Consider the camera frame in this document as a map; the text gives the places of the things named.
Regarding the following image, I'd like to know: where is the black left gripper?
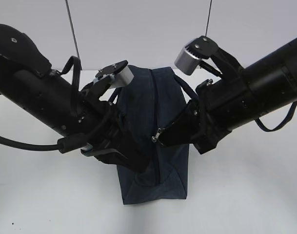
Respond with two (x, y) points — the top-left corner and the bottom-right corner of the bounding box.
(80, 84), (152, 173)

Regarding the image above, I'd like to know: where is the dark blue lunch bag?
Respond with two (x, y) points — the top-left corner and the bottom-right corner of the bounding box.
(114, 65), (196, 205)

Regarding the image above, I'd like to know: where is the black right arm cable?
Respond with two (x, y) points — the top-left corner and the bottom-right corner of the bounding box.
(254, 99), (297, 133)

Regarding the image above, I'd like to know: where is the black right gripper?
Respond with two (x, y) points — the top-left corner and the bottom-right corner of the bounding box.
(160, 78), (251, 154)

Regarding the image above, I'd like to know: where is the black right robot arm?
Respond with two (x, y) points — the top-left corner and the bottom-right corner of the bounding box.
(158, 36), (297, 154)

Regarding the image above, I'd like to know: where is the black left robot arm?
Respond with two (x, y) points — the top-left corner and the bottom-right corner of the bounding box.
(0, 24), (151, 173)

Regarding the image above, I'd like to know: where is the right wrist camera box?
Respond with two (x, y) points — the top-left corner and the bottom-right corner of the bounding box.
(174, 36), (221, 77)

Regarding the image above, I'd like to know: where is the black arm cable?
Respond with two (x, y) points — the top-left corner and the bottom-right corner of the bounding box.
(0, 56), (90, 154)
(254, 99), (297, 133)

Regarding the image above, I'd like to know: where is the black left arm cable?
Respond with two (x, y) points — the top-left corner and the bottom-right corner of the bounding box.
(0, 56), (90, 154)

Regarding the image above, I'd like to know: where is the metal zipper pull ring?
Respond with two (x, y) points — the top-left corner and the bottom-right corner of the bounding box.
(151, 126), (166, 142)

